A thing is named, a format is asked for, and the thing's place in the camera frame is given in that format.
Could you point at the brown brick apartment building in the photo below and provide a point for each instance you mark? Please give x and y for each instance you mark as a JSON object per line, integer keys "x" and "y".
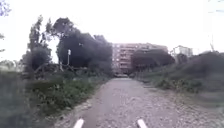
{"x": 121, "y": 56}

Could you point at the large dark tree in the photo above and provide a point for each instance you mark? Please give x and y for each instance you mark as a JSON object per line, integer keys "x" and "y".
{"x": 85, "y": 48}

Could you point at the grey gravel path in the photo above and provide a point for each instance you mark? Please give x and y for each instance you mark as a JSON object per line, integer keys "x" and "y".
{"x": 121, "y": 100}

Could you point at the dark round tree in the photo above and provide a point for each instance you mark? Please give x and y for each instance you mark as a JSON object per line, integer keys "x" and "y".
{"x": 150, "y": 58}

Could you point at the sign on pole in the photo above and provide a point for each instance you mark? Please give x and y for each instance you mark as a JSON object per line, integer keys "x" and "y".
{"x": 69, "y": 53}

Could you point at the robot's own part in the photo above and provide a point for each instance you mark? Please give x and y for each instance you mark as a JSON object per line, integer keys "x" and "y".
{"x": 78, "y": 123}
{"x": 142, "y": 123}

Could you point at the green weedy verge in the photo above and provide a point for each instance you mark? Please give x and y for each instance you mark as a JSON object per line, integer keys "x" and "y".
{"x": 50, "y": 93}

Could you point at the pale building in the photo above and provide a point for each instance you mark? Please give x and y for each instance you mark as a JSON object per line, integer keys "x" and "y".
{"x": 182, "y": 51}

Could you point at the tall thin tree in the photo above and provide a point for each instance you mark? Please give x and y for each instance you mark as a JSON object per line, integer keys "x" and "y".
{"x": 36, "y": 46}

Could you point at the grassy overgrown bank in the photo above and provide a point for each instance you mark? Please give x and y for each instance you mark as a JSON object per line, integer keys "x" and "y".
{"x": 193, "y": 75}

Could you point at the dark bush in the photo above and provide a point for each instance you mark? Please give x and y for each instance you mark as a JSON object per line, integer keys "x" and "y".
{"x": 6, "y": 65}

